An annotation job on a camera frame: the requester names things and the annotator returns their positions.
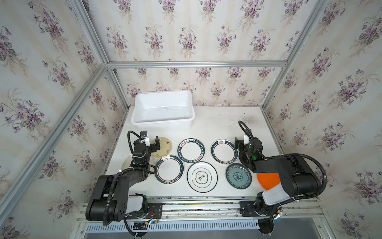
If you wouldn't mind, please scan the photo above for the teal blue floral plate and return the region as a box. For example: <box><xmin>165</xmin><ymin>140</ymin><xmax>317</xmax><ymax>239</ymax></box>
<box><xmin>225</xmin><ymin>163</ymin><xmax>252</xmax><ymax>190</ymax></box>

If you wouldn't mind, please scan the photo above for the green red rimmed plate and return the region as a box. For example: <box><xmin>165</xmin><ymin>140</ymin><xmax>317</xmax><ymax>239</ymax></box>
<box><xmin>155</xmin><ymin>155</ymin><xmax>184</xmax><ymax>184</ymax></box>
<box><xmin>210</xmin><ymin>139</ymin><xmax>238</xmax><ymax>164</ymax></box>

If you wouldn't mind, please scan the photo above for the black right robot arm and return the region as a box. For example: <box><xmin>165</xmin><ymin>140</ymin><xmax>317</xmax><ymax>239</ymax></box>
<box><xmin>234</xmin><ymin>137</ymin><xmax>328</xmax><ymax>217</ymax></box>

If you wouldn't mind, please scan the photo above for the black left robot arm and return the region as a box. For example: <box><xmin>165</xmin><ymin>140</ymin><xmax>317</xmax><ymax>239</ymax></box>
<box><xmin>85</xmin><ymin>137</ymin><xmax>161</xmax><ymax>226</ymax></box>

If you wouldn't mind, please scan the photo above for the white plastic bin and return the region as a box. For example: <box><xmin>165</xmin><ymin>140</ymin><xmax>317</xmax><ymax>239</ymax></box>
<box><xmin>131</xmin><ymin>90</ymin><xmax>195</xmax><ymax>132</ymax></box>

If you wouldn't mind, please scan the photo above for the large cream plate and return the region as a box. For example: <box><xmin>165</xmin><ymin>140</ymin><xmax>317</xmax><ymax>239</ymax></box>
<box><xmin>121</xmin><ymin>156</ymin><xmax>134</xmax><ymax>175</ymax></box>

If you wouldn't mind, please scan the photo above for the small yellow floral plate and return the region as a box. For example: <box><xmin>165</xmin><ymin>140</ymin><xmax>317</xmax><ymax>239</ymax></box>
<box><xmin>151</xmin><ymin>136</ymin><xmax>172</xmax><ymax>158</ymax></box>

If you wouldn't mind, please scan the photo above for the orange plastic plate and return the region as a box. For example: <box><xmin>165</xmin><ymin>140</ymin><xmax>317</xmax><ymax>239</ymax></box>
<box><xmin>257</xmin><ymin>173</ymin><xmax>281</xmax><ymax>190</ymax></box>

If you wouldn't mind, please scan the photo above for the green rim lettered plate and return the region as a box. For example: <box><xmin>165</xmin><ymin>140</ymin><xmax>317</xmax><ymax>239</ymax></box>
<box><xmin>177</xmin><ymin>138</ymin><xmax>206</xmax><ymax>163</ymax></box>

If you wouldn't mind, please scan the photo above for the white plate black outline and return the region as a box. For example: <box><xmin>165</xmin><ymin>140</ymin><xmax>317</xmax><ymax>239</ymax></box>
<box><xmin>187</xmin><ymin>162</ymin><xmax>218</xmax><ymax>193</ymax></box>

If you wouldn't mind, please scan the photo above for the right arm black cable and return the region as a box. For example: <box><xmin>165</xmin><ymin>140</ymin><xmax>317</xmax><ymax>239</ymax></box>
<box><xmin>238</xmin><ymin>120</ymin><xmax>328</xmax><ymax>201</ymax></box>

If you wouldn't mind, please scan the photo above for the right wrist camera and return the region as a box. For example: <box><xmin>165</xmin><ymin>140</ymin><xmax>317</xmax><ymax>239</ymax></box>
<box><xmin>243</xmin><ymin>134</ymin><xmax>250</xmax><ymax>145</ymax></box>

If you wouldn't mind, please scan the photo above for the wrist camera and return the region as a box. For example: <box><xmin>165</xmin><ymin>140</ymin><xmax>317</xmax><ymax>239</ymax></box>
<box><xmin>243</xmin><ymin>134</ymin><xmax>250</xmax><ymax>145</ymax></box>
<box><xmin>140</xmin><ymin>130</ymin><xmax>151</xmax><ymax>147</ymax></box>

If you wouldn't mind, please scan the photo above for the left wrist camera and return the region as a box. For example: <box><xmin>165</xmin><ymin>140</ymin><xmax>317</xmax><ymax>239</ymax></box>
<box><xmin>140</xmin><ymin>130</ymin><xmax>151</xmax><ymax>147</ymax></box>

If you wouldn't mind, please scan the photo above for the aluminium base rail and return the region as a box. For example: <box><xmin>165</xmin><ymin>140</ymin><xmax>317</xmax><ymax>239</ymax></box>
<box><xmin>76</xmin><ymin>195</ymin><xmax>324</xmax><ymax>223</ymax></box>

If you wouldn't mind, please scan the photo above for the aluminium frame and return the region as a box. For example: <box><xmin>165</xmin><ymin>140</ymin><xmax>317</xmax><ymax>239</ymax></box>
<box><xmin>1</xmin><ymin>1</ymin><xmax>317</xmax><ymax>223</ymax></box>

